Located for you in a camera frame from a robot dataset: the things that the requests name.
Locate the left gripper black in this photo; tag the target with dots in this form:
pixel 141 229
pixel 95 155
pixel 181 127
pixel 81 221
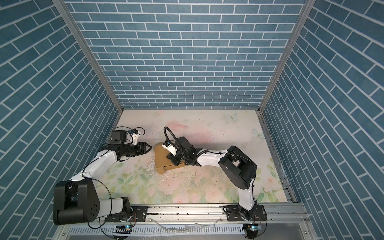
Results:
pixel 142 150

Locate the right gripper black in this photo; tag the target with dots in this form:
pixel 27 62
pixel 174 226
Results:
pixel 173 159

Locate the brown cardboard paper box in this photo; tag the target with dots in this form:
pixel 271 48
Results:
pixel 162 163

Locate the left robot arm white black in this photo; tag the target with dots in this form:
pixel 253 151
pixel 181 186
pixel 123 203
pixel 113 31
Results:
pixel 77 201

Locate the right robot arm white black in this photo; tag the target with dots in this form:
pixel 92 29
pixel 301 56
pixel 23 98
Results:
pixel 237 166

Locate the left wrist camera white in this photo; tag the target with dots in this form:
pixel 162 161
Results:
pixel 134 134

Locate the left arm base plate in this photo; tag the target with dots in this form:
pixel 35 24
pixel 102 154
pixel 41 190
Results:
pixel 136 214

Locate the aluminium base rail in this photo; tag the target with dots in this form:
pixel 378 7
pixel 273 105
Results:
pixel 281 221

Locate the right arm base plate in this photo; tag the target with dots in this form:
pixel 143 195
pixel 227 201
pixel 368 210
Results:
pixel 236 213

